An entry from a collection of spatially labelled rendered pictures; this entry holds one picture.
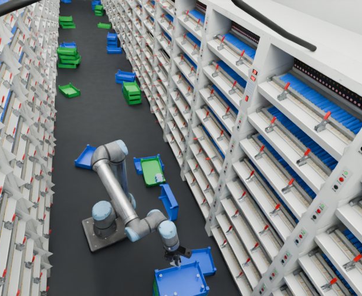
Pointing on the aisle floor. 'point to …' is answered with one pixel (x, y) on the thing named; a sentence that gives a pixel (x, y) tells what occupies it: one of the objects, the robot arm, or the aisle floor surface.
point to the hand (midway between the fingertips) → (180, 263)
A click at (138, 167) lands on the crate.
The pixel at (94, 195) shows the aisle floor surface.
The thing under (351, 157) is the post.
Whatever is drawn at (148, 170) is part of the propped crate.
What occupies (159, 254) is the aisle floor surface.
